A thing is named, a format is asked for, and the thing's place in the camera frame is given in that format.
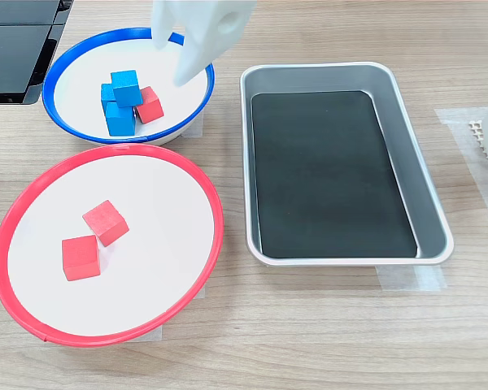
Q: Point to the black flat panel device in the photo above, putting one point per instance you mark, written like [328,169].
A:
[12,57]

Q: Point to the red-rimmed white plate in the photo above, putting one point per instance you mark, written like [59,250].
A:
[158,243]

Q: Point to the blue-rimmed white plate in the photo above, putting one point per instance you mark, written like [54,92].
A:
[89,61]

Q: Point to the black tray mat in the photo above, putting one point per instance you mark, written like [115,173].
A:
[329,183]

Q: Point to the blue cube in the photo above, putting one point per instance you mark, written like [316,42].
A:
[120,121]
[106,92]
[126,87]

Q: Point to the steel tray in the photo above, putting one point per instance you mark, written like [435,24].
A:
[431,211]

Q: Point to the clear tape strip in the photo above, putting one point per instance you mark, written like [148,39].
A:
[457,122]
[410,278]
[198,126]
[154,335]

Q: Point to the pale perforated base plate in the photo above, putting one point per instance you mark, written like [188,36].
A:
[476,132]

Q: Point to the red cube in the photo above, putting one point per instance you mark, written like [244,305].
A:
[105,222]
[81,258]
[150,107]

